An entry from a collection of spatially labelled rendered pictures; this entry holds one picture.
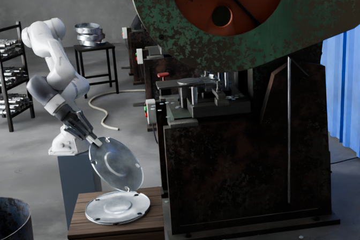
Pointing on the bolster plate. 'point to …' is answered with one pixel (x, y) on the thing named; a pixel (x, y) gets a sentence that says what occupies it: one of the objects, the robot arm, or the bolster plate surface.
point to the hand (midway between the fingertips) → (94, 141)
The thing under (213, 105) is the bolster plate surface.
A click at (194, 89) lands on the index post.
